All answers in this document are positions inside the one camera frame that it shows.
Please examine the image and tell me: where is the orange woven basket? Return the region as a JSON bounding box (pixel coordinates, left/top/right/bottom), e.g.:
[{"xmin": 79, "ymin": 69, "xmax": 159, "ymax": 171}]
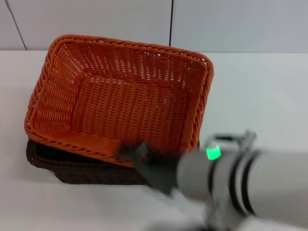
[{"xmin": 24, "ymin": 34, "xmax": 214, "ymax": 168}]

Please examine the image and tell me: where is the dark brown woven basket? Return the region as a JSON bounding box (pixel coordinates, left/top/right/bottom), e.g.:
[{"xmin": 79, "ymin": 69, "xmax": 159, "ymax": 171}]
[{"xmin": 25, "ymin": 138, "xmax": 200, "ymax": 186}]

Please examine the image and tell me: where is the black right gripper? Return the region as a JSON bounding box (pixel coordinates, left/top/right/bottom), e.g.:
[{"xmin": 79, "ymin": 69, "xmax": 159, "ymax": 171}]
[{"xmin": 117, "ymin": 141, "xmax": 186, "ymax": 196}]

